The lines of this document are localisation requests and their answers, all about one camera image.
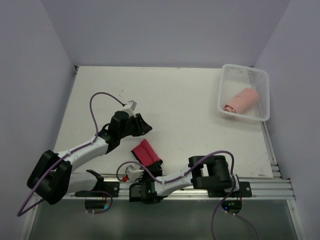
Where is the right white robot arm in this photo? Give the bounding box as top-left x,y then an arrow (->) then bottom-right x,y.
129,150 -> 241,204

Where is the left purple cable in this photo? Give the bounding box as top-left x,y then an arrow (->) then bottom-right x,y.
16,91 -> 126,217

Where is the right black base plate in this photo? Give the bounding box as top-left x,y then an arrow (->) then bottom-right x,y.
207,181 -> 253,198

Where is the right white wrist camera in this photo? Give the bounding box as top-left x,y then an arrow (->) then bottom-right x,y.
122,165 -> 144,183

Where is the pink towel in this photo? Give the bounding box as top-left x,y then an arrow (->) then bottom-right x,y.
223,88 -> 260,114

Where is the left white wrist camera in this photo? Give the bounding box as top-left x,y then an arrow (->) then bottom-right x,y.
122,100 -> 137,117

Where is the aluminium mounting rail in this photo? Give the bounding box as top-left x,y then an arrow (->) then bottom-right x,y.
59,174 -> 293,201

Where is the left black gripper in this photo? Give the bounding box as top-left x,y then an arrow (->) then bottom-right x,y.
118,112 -> 152,139

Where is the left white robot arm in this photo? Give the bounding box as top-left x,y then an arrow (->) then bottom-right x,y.
27,111 -> 153,205

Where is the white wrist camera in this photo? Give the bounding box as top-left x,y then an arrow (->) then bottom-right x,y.
122,165 -> 144,183
122,100 -> 137,117

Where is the white plastic basket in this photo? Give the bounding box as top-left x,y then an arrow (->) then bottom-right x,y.
217,64 -> 270,122

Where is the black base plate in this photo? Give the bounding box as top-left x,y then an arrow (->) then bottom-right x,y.
207,181 -> 253,198
94,181 -> 120,198

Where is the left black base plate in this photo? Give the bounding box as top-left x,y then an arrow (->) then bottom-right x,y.
94,181 -> 120,198

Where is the black cloth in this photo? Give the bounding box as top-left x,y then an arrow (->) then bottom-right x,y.
131,139 -> 163,167

